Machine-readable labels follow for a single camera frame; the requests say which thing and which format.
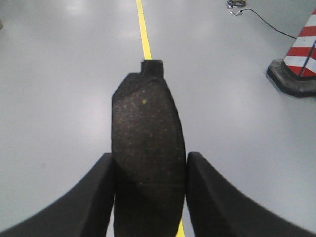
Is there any black floor cable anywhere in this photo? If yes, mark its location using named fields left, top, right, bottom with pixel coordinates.
left=227, top=0, right=297, bottom=40

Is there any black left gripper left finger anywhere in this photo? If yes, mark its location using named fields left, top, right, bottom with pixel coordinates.
left=0, top=153, right=115, bottom=237

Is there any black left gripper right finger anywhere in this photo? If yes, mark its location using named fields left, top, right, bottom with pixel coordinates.
left=186, top=152, right=315, bottom=237

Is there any red white traffic cone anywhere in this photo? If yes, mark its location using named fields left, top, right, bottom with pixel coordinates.
left=267, top=11, right=316, bottom=98

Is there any brake pad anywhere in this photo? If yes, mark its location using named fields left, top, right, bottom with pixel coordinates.
left=111, top=60, right=186, bottom=237

